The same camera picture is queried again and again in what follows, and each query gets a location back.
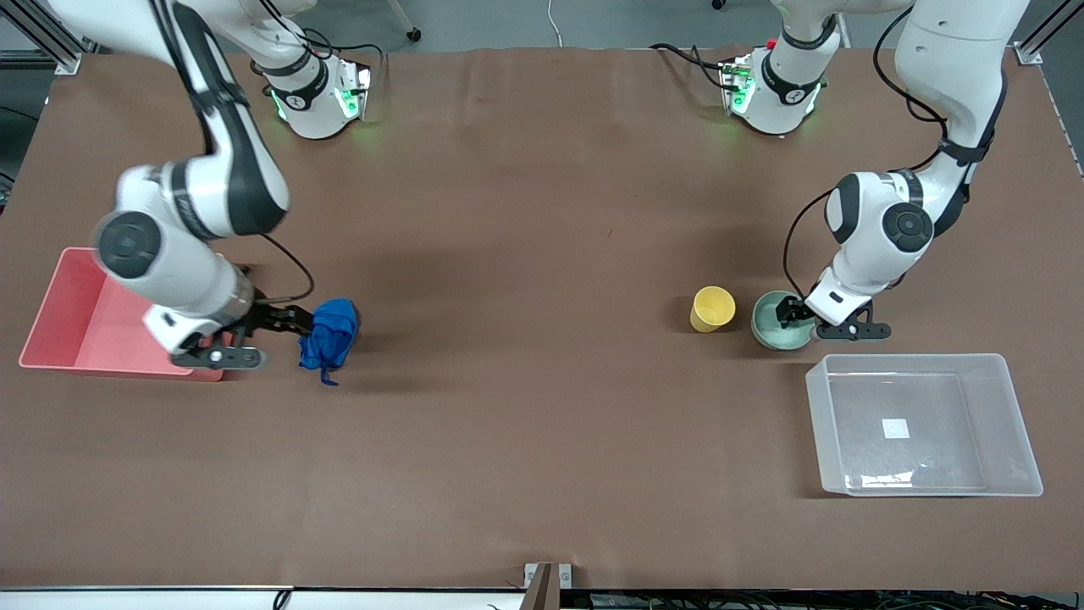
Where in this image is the black base cable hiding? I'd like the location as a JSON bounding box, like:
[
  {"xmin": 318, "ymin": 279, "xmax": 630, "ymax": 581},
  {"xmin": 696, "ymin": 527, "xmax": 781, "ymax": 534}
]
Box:
[
  {"xmin": 296, "ymin": 28, "xmax": 387, "ymax": 64},
  {"xmin": 650, "ymin": 42, "xmax": 739, "ymax": 92}
]

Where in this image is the metal table edge bracket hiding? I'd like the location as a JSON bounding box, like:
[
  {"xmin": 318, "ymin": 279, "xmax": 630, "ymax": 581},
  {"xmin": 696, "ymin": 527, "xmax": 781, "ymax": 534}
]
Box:
[{"xmin": 523, "ymin": 563, "xmax": 574, "ymax": 610}]

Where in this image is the aluminium frame profile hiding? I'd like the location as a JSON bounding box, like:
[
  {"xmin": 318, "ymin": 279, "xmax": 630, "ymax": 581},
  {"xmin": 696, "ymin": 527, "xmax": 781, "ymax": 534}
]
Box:
[
  {"xmin": 0, "ymin": 0, "xmax": 82, "ymax": 75},
  {"xmin": 1014, "ymin": 0, "xmax": 1084, "ymax": 67}
]

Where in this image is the pink plastic bin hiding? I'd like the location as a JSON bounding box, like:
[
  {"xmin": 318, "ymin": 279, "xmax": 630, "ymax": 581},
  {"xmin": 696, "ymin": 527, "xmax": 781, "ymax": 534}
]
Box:
[{"xmin": 19, "ymin": 247, "xmax": 225, "ymax": 382}]

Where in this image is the black caster wheel leg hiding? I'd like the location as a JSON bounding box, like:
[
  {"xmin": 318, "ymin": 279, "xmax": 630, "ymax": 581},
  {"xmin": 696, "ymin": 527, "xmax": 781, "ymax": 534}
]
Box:
[{"xmin": 385, "ymin": 0, "xmax": 423, "ymax": 43}]

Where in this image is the blue cloth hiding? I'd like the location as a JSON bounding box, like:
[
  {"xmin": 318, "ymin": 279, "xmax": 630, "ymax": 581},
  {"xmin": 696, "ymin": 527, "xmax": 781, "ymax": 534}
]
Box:
[{"xmin": 298, "ymin": 297, "xmax": 362, "ymax": 387}]

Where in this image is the clear plastic box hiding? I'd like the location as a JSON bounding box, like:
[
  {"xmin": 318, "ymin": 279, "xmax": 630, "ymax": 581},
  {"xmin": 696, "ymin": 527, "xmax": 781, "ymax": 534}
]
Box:
[{"xmin": 805, "ymin": 353, "xmax": 1044, "ymax": 497}]

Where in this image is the green bowl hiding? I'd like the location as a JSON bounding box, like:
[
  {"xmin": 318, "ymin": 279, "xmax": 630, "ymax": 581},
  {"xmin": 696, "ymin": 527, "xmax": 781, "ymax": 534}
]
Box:
[{"xmin": 751, "ymin": 291, "xmax": 819, "ymax": 352}]

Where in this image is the black left base cable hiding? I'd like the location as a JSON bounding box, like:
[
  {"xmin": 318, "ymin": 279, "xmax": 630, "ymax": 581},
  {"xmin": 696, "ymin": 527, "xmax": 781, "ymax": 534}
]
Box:
[{"xmin": 650, "ymin": 42, "xmax": 739, "ymax": 92}]

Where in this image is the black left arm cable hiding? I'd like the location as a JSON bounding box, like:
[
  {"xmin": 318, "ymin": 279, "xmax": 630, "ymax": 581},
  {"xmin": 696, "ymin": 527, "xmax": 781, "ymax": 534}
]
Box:
[{"xmin": 783, "ymin": 4, "xmax": 951, "ymax": 302}]

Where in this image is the brown table cover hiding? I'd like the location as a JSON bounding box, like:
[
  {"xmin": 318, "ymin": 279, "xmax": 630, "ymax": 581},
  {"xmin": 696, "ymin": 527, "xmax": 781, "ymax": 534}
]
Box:
[{"xmin": 0, "ymin": 47, "xmax": 1084, "ymax": 592}]

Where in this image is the yellow cup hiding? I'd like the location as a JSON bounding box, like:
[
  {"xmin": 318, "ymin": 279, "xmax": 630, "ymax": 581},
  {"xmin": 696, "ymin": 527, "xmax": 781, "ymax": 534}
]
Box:
[{"xmin": 689, "ymin": 286, "xmax": 736, "ymax": 333}]

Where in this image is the black right base cable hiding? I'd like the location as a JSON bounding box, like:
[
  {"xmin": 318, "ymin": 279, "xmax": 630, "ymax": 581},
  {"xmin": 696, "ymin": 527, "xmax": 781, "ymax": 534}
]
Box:
[{"xmin": 296, "ymin": 28, "xmax": 387, "ymax": 64}]

